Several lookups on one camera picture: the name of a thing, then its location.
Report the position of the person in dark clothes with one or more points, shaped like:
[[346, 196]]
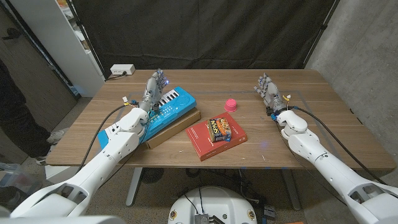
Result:
[[15, 118]]

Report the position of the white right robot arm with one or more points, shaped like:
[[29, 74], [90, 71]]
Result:
[[326, 168]]

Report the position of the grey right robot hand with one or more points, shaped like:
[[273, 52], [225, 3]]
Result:
[[271, 93]]

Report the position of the blue toy keyboard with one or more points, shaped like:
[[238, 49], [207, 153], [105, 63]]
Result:
[[177, 104]]

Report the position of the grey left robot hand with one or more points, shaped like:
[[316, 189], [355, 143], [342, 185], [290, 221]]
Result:
[[150, 91]]

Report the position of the white floor box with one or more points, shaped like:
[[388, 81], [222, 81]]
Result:
[[59, 174]]

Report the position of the round black floor fan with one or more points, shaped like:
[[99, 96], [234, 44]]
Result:
[[152, 175]]

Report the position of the clear plastic bin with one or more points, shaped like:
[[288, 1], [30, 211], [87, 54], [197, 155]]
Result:
[[15, 179]]

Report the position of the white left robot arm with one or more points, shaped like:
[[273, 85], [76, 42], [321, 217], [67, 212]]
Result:
[[102, 161]]

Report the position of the white cabinet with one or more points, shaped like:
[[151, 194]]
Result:
[[62, 40]]

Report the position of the pink cup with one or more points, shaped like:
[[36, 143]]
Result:
[[230, 105]]

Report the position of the white table leg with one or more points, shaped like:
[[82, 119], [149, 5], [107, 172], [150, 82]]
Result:
[[133, 186], [291, 189]]

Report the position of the black backdrop cloth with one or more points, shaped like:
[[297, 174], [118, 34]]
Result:
[[202, 31]]

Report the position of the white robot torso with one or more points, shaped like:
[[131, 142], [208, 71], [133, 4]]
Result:
[[214, 205]]

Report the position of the black backdrop stand pole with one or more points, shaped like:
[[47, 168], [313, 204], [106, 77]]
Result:
[[85, 34], [320, 31]]

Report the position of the white power outlet box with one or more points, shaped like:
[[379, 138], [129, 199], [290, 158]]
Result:
[[122, 69]]

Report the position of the spam can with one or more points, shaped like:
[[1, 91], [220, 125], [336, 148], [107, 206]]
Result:
[[219, 130]]

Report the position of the red book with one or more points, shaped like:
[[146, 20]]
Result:
[[202, 140]]

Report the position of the cardboard packing box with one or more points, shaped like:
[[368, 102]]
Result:
[[174, 129]]

